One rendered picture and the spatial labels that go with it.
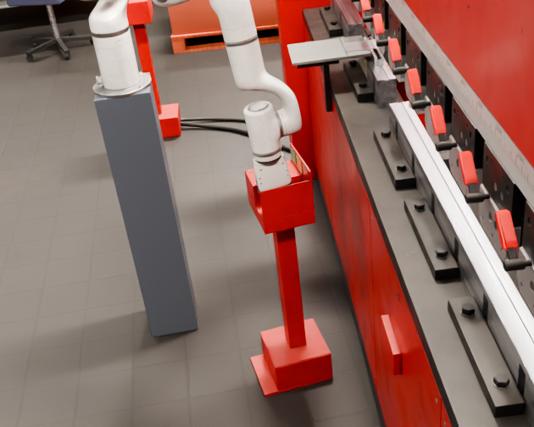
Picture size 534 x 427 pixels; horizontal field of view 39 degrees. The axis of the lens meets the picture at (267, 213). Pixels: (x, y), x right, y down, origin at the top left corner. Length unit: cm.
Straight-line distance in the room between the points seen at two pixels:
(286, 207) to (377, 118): 42
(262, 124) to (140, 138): 57
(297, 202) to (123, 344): 108
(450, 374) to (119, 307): 195
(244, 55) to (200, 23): 362
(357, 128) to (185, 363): 111
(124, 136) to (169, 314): 76
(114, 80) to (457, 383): 151
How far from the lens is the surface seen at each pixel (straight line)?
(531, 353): 143
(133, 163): 259
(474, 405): 146
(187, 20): 567
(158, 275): 284
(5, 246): 383
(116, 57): 248
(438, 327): 160
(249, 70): 207
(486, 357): 150
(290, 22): 350
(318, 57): 259
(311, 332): 274
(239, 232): 351
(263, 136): 214
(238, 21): 204
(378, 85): 246
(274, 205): 224
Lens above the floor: 193
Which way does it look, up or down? 32 degrees down
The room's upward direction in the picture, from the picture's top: 7 degrees counter-clockwise
